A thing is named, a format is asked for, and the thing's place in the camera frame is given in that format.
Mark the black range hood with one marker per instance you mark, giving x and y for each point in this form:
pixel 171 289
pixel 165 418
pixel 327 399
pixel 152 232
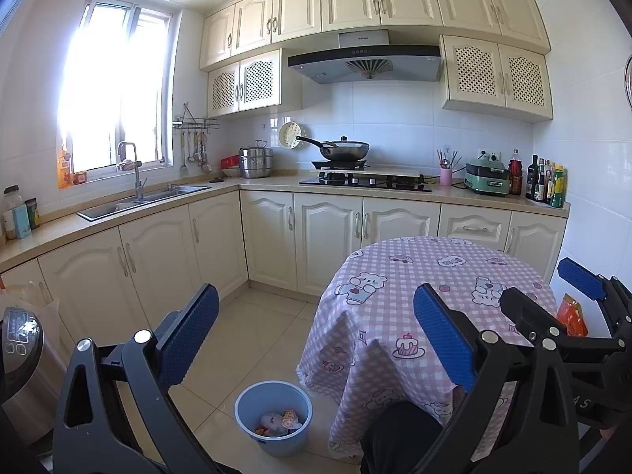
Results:
pixel 365 64

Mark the black sauce bottle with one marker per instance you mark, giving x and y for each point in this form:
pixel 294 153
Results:
pixel 532 180

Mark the cream base cabinets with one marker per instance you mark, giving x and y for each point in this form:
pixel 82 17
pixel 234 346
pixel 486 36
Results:
pixel 276 237

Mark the green bottle yellow label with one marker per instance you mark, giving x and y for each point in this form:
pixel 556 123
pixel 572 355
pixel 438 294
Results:
pixel 558 190

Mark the green electric cooker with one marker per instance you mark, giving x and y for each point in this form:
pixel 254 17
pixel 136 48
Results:
pixel 488 180

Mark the dark red-capped bottle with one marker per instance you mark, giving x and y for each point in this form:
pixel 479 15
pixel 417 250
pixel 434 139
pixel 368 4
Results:
pixel 516 175

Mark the cream colander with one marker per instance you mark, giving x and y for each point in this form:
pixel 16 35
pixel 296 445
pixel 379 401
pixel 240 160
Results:
pixel 290 135

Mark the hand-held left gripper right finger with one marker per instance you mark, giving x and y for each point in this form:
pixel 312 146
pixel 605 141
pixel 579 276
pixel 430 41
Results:
pixel 442 335

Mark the black wok with lid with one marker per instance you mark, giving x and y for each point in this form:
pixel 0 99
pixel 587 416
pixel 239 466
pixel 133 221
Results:
pixel 345 150

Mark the round metal steamer tray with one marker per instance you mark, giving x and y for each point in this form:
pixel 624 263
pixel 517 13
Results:
pixel 629 81

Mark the steel steamer pot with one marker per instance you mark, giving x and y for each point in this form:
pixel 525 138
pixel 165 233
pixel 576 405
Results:
pixel 255 163

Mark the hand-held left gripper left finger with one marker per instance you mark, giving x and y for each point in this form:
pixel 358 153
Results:
pixel 190 331

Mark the kitchen window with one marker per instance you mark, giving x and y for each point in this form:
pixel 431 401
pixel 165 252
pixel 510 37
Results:
pixel 118 89

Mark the clear jar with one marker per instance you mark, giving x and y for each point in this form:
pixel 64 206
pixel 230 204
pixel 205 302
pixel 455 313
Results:
pixel 11 200

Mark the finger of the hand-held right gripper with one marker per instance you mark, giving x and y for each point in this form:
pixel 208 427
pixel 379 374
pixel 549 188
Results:
pixel 580 276
pixel 528 311

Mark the black gas stove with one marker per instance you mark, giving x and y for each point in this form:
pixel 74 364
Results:
pixel 365 185

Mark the steel pressure cooker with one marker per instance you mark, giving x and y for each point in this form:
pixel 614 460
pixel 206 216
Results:
pixel 19 355

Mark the metal spatula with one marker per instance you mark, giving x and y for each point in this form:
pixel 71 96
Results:
pixel 183 168

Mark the steel faucet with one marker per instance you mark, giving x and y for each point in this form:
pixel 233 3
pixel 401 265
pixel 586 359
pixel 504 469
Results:
pixel 139 177

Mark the orange bottle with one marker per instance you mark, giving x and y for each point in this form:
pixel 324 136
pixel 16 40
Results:
pixel 64 173

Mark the steel sink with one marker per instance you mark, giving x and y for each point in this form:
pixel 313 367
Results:
pixel 143 202

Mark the teal box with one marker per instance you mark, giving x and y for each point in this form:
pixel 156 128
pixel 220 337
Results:
pixel 20 222

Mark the cream lattice door cabinet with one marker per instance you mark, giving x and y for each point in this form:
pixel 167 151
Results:
pixel 496 76
pixel 254 81

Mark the cream wall cabinet row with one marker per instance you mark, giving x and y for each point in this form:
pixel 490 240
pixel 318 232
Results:
pixel 375 5

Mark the blue plastic bin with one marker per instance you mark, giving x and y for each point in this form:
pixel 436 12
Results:
pixel 247 405

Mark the white plastic bag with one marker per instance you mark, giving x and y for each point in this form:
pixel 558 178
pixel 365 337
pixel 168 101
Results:
pixel 272 422

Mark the red container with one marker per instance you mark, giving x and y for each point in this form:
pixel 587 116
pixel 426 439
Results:
pixel 229 162

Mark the small orange box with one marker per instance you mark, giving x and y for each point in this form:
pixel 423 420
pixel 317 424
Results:
pixel 80 176

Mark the orange snack bag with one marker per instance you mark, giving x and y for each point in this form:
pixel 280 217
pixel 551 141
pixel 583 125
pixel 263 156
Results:
pixel 572 316

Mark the metal utensil rack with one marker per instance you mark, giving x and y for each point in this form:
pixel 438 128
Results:
pixel 195 122

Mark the brown sauce bottle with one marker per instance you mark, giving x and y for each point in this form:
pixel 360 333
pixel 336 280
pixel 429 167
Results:
pixel 542 182

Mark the white wall socket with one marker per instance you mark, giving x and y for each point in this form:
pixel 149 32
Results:
pixel 489 153

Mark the yellow wrapper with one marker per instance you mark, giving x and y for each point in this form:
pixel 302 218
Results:
pixel 291 417

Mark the person's right leg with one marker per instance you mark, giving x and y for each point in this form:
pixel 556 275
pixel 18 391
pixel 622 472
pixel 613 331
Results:
pixel 395 434

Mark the metal ladle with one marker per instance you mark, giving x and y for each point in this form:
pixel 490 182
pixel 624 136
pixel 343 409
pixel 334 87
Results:
pixel 206 167

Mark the pink utensil holder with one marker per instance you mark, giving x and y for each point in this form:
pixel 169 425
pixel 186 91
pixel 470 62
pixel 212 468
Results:
pixel 446 176

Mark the pink checked tablecloth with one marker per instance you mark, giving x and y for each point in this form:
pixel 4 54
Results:
pixel 395 296

